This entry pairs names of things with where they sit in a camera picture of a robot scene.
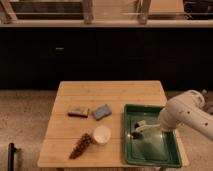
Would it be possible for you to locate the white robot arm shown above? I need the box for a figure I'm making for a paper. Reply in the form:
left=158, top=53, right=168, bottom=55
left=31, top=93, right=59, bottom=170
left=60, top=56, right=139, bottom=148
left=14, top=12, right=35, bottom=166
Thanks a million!
left=158, top=90, right=213, bottom=141

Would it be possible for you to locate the brown wooden block brush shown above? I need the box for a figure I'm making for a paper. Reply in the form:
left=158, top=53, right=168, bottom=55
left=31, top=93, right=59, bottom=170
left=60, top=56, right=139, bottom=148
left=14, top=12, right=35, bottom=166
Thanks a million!
left=67, top=107, right=89, bottom=118

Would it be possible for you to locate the green plastic tray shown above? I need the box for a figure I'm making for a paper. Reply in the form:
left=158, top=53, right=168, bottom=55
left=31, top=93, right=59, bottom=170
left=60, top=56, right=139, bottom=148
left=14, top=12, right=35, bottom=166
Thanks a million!
left=123, top=104, right=182, bottom=168

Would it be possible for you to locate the blue sponge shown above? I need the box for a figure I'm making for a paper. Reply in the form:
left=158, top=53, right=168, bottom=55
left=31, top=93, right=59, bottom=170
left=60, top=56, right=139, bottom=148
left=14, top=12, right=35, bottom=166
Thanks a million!
left=93, top=104, right=112, bottom=120

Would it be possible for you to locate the white paper cup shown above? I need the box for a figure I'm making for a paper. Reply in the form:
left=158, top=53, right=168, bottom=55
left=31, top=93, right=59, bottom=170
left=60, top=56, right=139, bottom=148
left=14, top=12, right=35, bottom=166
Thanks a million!
left=93, top=125, right=111, bottom=145

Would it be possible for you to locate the brown pine cone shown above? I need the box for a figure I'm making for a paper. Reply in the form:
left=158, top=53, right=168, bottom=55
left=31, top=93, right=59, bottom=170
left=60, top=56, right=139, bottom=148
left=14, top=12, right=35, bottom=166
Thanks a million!
left=69, top=133, right=92, bottom=159

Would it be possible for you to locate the black pole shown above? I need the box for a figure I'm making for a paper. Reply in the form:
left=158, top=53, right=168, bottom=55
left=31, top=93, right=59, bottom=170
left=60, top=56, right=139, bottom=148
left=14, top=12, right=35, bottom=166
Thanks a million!
left=8, top=143, right=16, bottom=171

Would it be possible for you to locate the wooden shelf rail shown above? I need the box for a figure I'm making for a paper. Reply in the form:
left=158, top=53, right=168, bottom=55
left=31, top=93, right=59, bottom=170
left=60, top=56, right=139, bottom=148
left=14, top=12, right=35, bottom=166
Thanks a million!
left=0, top=0, right=213, bottom=28

